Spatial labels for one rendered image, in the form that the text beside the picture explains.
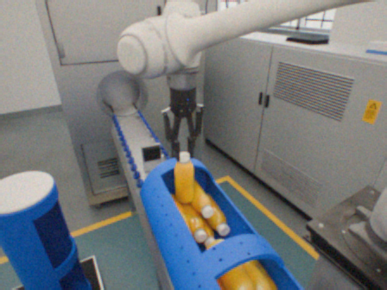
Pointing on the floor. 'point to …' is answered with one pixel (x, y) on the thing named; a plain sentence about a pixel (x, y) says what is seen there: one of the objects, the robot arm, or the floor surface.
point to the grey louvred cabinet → (299, 116)
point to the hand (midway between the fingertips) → (183, 148)
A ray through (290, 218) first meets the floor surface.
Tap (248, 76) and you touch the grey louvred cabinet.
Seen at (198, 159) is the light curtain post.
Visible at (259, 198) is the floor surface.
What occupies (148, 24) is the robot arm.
